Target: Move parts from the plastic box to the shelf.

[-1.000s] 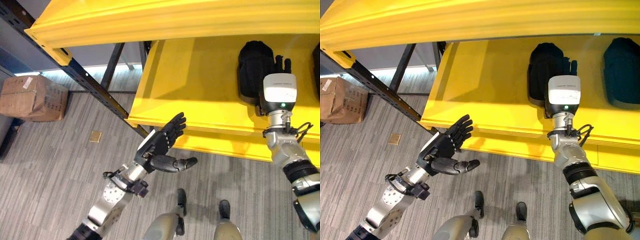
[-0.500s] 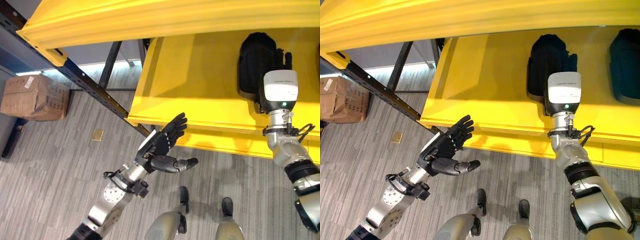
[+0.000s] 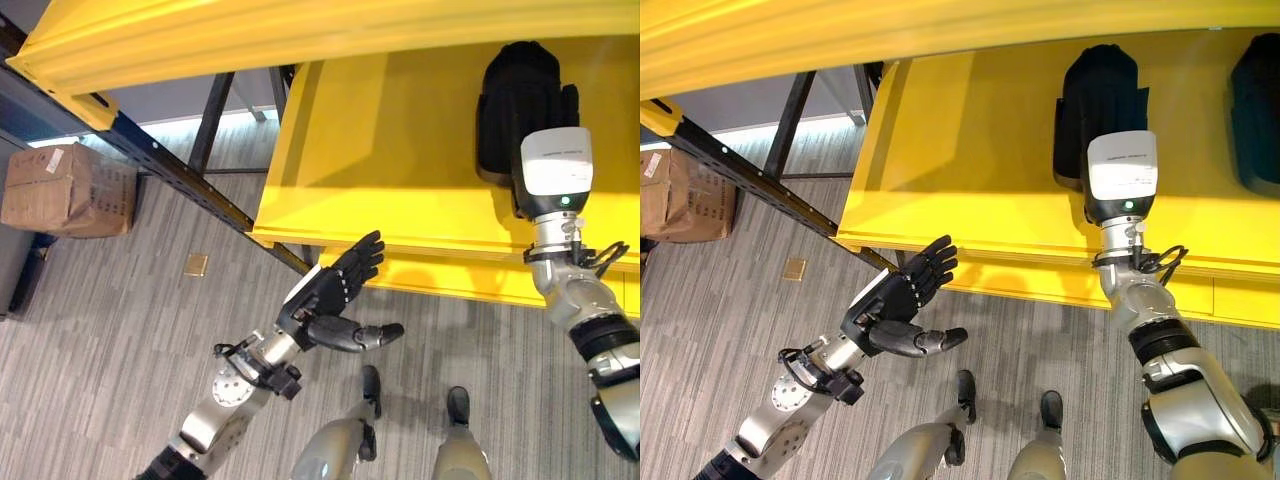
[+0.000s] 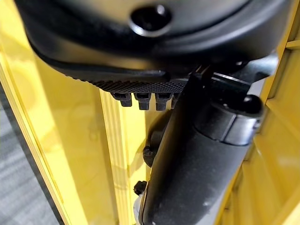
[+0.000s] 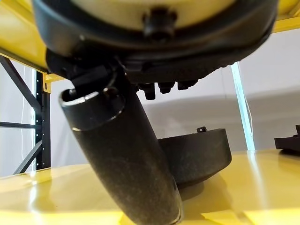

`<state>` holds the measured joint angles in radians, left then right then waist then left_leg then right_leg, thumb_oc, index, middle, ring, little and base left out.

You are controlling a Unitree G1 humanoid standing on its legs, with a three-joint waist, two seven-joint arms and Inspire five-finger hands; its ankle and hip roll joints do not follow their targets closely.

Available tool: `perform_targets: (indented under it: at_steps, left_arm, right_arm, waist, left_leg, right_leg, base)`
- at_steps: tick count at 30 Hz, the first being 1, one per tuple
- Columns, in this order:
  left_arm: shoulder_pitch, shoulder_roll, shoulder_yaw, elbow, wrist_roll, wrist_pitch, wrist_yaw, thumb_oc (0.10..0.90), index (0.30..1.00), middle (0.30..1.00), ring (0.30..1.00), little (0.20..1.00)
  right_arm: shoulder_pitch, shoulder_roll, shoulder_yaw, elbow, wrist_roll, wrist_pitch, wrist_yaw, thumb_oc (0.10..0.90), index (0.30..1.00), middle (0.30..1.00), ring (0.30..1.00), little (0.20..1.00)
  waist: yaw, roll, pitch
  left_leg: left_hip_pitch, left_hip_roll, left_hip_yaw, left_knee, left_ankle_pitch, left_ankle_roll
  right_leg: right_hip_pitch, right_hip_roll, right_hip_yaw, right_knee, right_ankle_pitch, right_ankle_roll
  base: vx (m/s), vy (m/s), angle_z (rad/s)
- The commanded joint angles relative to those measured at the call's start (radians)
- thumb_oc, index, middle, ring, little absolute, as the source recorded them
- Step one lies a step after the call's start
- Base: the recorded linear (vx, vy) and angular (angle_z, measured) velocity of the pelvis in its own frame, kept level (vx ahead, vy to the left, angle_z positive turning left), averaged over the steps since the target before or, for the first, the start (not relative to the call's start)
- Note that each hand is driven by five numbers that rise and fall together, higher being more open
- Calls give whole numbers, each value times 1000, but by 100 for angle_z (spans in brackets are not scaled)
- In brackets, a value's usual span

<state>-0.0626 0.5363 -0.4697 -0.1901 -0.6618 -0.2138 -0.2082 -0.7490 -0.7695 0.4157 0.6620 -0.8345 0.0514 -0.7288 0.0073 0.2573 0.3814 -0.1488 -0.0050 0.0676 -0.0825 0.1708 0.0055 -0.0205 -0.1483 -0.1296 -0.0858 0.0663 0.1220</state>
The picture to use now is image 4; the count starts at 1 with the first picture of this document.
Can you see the black sole-shaped part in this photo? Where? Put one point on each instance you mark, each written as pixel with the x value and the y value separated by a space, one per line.
pixel 140 86

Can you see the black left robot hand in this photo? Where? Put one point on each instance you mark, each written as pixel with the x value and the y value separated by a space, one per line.
pixel 201 164

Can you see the yellow ribbed plastic bin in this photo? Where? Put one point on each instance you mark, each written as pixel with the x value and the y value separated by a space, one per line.
pixel 276 145

